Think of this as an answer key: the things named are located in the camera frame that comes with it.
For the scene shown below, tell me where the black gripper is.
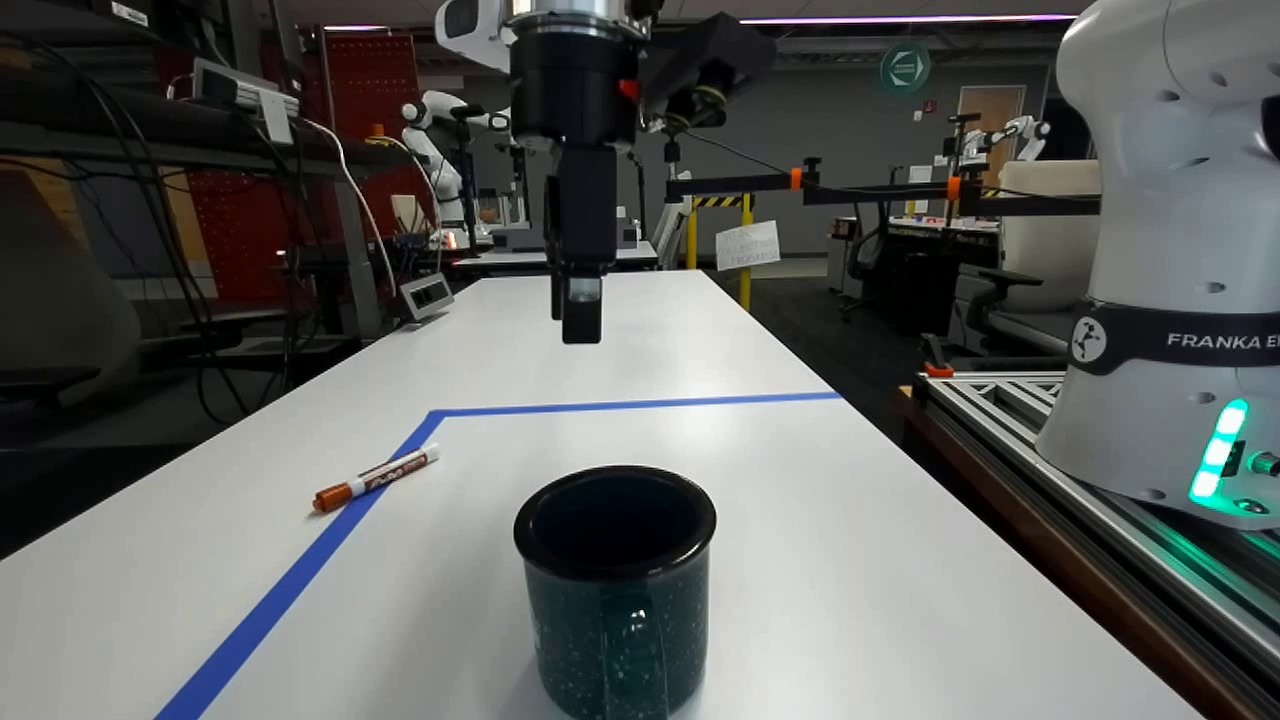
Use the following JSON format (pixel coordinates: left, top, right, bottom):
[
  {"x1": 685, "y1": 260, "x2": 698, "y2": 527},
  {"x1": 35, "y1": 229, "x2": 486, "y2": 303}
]
[{"x1": 513, "y1": 12, "x2": 644, "y2": 349}]

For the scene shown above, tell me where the red white dry-erase marker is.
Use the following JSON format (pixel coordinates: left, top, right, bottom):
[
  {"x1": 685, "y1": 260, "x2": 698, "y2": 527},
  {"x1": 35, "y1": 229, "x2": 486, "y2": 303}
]
[{"x1": 311, "y1": 446, "x2": 446, "y2": 516}]

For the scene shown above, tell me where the dark green speckled cup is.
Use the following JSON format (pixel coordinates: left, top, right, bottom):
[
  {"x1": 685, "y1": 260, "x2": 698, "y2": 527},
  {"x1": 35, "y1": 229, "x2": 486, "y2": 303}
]
[{"x1": 513, "y1": 461, "x2": 720, "y2": 720}]

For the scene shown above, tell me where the small grey box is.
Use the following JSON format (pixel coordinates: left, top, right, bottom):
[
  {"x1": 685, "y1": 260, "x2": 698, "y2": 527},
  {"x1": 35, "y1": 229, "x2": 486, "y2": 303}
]
[{"x1": 398, "y1": 272, "x2": 460, "y2": 323}]

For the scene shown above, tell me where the yellow black striped barrier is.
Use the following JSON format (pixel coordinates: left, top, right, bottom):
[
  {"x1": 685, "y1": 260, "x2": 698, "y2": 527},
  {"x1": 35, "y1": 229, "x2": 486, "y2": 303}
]
[{"x1": 680, "y1": 192, "x2": 759, "y2": 311}]

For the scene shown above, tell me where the white paper sign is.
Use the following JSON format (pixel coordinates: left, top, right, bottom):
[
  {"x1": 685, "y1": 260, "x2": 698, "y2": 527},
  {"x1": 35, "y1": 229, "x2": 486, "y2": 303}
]
[{"x1": 713, "y1": 215, "x2": 785, "y2": 278}]

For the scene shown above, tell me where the red cabinet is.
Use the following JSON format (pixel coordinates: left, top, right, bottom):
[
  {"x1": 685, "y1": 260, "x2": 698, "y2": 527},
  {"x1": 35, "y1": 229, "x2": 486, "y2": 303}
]
[{"x1": 298, "y1": 21, "x2": 442, "y2": 248}]

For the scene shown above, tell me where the black bar with orange clamps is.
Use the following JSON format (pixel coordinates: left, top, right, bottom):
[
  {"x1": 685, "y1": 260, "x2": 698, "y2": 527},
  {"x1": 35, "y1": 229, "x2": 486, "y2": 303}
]
[{"x1": 662, "y1": 155, "x2": 1112, "y2": 220}]

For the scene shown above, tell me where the small orange clamp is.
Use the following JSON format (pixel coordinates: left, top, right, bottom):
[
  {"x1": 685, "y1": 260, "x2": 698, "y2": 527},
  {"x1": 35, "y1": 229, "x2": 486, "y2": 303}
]
[{"x1": 916, "y1": 331, "x2": 962, "y2": 383}]

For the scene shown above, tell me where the long blue tape strip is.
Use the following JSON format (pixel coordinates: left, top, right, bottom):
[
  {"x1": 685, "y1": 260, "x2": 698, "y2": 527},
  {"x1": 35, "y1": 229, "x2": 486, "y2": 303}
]
[{"x1": 151, "y1": 406, "x2": 454, "y2": 720}]

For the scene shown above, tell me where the white electronics box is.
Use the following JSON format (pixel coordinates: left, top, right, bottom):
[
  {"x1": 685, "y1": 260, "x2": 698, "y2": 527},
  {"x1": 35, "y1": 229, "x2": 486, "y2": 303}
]
[{"x1": 190, "y1": 55, "x2": 306, "y2": 145}]

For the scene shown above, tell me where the round green sign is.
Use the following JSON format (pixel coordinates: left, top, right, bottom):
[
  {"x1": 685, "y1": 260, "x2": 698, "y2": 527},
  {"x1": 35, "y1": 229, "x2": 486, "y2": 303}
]
[{"x1": 878, "y1": 38, "x2": 940, "y2": 95}]

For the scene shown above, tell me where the black office chair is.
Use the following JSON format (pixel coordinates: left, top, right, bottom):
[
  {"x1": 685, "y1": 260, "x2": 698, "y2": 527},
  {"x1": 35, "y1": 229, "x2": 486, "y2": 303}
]
[{"x1": 957, "y1": 256, "x2": 1062, "y2": 362}]

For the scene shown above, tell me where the wooden edge board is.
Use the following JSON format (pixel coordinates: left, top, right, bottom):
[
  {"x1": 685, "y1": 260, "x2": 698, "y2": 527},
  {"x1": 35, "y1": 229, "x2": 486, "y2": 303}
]
[{"x1": 898, "y1": 382, "x2": 1254, "y2": 720}]

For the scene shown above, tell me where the dark metal shelf rack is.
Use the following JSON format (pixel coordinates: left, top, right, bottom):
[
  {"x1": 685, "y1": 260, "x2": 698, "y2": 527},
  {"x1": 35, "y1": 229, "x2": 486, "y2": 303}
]
[{"x1": 0, "y1": 0, "x2": 393, "y2": 406}]

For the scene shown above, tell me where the white cable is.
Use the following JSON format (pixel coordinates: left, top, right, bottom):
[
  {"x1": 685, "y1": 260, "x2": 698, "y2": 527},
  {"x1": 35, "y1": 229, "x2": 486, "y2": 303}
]
[{"x1": 302, "y1": 116, "x2": 407, "y2": 303}]

